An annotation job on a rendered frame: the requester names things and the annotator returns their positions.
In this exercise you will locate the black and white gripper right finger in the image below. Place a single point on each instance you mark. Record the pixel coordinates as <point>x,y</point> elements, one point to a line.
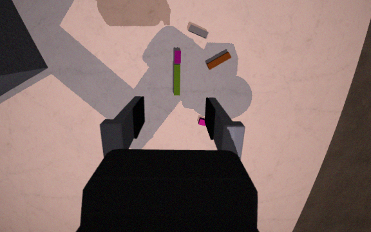
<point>227,134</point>

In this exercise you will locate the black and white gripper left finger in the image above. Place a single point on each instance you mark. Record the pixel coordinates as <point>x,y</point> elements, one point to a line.
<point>118,133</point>

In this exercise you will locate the orange rectangular bar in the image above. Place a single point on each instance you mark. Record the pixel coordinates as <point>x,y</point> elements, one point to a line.
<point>218,60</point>

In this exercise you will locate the lime green rod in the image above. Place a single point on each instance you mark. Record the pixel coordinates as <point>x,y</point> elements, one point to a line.
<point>177,79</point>

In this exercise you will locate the magenta rod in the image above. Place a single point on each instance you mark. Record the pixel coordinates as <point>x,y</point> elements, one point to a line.
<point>178,57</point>
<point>201,121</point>

